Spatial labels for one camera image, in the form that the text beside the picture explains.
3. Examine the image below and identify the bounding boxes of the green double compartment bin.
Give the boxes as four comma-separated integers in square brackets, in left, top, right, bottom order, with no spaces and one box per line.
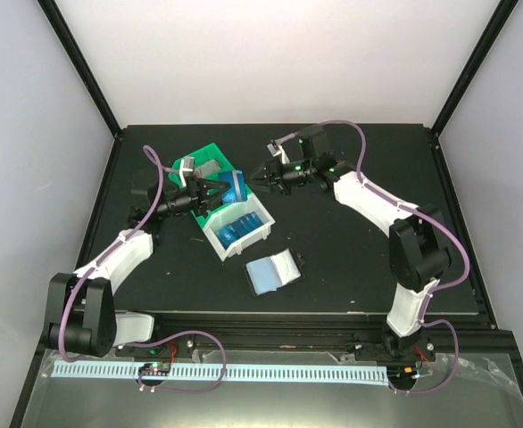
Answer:
[187,143,253,229]

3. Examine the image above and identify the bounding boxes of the blue credit card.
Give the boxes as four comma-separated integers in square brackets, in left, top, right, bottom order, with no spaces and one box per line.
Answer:
[218,169,248,204]

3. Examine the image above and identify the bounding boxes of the white plastic card bin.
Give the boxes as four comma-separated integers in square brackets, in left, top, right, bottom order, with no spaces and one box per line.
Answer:
[202,193,275,261]

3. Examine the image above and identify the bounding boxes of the clear sleeve card holder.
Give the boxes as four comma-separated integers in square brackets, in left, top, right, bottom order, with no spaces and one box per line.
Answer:
[244,248,304,296]

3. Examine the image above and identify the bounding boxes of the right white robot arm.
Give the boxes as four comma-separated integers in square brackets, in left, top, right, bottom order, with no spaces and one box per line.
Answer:
[250,154,452,359]

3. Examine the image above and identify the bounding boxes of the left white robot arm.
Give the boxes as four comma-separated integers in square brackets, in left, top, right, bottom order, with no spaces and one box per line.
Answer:
[41,178,230,362]

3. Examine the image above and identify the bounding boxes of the red and white cards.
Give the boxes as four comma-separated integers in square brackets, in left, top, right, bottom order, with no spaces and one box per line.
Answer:
[195,160,220,178]

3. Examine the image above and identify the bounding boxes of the blue cards in bin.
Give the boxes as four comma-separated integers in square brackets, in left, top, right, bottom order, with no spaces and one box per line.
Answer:
[215,212,263,249]

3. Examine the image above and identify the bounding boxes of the left circuit board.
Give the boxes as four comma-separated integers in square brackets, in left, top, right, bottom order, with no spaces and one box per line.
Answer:
[138,362,171,377]

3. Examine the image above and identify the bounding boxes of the circuit board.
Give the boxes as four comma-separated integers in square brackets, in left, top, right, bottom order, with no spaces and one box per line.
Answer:
[138,362,171,377]
[386,366,434,381]

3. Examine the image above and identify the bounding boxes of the right circuit board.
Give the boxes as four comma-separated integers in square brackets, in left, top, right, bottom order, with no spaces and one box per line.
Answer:
[386,366,434,381]

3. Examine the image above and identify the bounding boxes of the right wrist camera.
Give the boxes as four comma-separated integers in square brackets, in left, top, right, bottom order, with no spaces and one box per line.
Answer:
[267,140,290,164]

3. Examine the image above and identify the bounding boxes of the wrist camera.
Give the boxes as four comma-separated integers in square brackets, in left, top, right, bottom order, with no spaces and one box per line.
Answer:
[178,156,195,177]
[267,140,290,164]

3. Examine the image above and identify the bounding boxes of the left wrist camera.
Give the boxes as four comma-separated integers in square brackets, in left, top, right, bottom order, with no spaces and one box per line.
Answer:
[178,156,195,177]

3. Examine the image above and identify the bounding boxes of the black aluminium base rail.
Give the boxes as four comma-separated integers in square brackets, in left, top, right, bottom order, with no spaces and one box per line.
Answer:
[109,311,517,358]

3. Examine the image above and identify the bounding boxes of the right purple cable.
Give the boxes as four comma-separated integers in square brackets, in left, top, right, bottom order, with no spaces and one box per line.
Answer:
[278,119,471,396]

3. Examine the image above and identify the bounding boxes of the white slotted cable duct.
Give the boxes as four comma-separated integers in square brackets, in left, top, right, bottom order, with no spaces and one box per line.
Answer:
[51,361,389,386]

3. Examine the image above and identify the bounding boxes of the left black frame post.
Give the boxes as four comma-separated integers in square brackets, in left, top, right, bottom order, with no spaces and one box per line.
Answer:
[37,0,122,138]

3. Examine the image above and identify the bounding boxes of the black frame post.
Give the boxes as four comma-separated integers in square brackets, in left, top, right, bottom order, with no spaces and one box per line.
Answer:
[430,0,520,135]
[37,0,122,138]

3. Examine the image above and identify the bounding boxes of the right black frame post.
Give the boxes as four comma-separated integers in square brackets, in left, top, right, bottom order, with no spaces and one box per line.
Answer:
[430,0,520,135]

